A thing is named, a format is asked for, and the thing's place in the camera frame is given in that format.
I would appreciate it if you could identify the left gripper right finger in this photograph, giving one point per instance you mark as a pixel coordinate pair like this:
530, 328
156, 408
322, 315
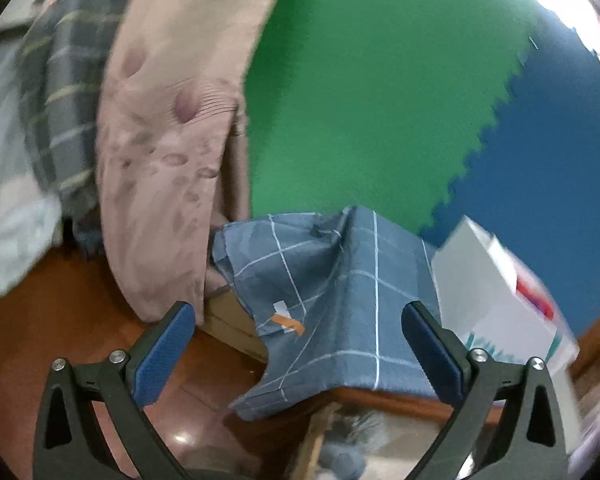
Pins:
529, 441

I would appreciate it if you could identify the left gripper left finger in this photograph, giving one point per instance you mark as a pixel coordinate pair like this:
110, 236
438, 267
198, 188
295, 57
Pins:
69, 443

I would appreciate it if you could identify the wooden drawer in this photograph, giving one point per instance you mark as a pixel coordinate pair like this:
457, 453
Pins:
391, 444

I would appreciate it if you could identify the light blue underwear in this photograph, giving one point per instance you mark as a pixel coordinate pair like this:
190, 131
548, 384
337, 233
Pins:
342, 460

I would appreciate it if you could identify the red underwear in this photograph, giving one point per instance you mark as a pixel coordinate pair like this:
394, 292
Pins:
534, 292

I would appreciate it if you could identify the wooden nightstand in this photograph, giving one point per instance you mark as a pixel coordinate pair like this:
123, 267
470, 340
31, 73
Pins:
398, 404

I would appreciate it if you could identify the wooden wardrobe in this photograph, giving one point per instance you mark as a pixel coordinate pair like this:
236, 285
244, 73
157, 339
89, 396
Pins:
589, 344

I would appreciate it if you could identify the white XINCCI shoe box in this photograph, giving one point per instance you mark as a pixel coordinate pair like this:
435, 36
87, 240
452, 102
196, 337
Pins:
476, 276

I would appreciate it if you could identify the cardboard box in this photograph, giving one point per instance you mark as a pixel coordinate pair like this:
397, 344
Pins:
227, 321

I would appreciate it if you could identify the white patterned bedsheet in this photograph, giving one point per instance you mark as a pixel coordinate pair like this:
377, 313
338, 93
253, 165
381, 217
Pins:
28, 216

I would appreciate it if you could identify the blue checked cloth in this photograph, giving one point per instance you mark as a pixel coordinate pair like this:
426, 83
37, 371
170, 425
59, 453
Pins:
326, 295

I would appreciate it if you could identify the blue foam mat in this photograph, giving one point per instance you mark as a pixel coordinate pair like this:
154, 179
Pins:
536, 182

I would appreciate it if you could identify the beige floral curtain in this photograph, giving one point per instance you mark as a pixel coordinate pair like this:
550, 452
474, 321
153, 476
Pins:
172, 147

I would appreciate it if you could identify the green foam mat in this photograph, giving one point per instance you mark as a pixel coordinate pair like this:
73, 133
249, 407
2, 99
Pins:
376, 102

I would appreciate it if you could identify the grey plaid pillow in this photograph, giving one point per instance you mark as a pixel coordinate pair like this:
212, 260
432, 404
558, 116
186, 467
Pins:
62, 60

